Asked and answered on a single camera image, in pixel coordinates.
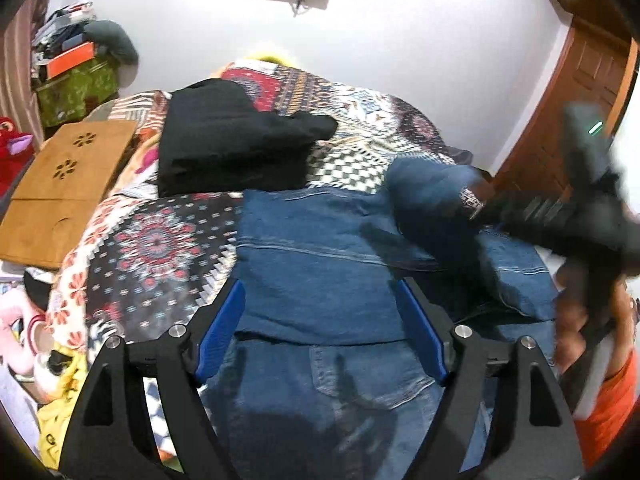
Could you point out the dark grey pillow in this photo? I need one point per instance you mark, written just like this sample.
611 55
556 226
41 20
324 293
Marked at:
112 36

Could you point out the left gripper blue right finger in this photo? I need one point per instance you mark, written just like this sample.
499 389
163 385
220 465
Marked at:
531 436

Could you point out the yellow curved pillow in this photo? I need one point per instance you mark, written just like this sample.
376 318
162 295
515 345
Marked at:
269 58

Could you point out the pile of folded clothes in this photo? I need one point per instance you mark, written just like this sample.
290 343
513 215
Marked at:
63 30

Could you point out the blue denim jacket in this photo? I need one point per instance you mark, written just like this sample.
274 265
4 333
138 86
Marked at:
321 380

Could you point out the red plush toy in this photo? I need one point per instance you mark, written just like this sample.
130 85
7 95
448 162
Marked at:
16 150

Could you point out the colourful patchwork bedspread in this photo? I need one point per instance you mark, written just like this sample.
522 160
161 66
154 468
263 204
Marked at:
145 262

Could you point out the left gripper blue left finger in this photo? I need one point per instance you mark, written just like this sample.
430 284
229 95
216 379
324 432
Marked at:
110 433

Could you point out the orange shoe box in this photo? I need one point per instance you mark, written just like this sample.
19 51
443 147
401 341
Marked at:
70 59

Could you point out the brown wooden lap desk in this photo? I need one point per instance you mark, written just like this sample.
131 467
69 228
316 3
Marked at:
57 196

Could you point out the black folded garment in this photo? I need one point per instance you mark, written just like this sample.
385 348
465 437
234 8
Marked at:
215 140

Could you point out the yellow cartoon cloth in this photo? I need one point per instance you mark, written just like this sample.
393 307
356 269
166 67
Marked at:
54 417

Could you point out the person's right hand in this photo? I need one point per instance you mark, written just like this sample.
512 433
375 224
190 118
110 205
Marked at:
571 317

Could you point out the green patterned storage box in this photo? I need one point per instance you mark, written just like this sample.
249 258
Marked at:
71 96

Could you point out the brown wooden door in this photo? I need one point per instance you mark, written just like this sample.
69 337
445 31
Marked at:
583 101

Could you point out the pink plush toy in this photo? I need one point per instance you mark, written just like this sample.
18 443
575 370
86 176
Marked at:
24 336

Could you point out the striped red beige curtain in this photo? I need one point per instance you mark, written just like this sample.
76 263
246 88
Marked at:
20 20

